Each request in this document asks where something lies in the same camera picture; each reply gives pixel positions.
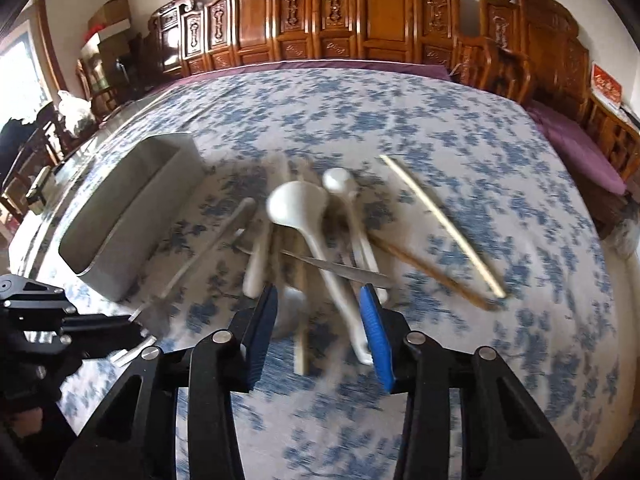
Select metal spoon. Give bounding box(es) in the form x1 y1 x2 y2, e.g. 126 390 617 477
232 242 395 289

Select white plastic fork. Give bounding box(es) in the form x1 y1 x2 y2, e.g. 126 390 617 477
110 197 257 367

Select large white ladle spoon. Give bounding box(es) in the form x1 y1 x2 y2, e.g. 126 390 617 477
266 181 373 365

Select pale wooden chopstick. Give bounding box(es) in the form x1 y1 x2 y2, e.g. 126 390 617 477
292 159 309 377

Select metal rectangular tray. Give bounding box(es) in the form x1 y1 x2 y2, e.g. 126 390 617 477
58 133 204 302

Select brown wooden chopstick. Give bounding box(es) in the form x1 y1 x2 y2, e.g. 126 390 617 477
367 231 496 311

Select light bamboo chopstick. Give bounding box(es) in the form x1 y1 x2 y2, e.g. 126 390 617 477
380 154 509 299

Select blue floral tablecloth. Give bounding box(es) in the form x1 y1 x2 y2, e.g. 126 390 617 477
8 66 624 480

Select small white plastic spoon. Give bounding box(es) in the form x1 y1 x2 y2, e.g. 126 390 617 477
322 168 380 273

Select cardboard boxes stack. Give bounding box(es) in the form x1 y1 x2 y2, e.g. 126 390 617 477
79 0 131 63

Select red framed sign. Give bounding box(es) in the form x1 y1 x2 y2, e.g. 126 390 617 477
590 63 623 113

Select wooden armchair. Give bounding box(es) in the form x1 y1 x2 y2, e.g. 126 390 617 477
450 36 536 106

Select carved wooden screen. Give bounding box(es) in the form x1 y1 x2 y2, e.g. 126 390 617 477
143 0 460 79

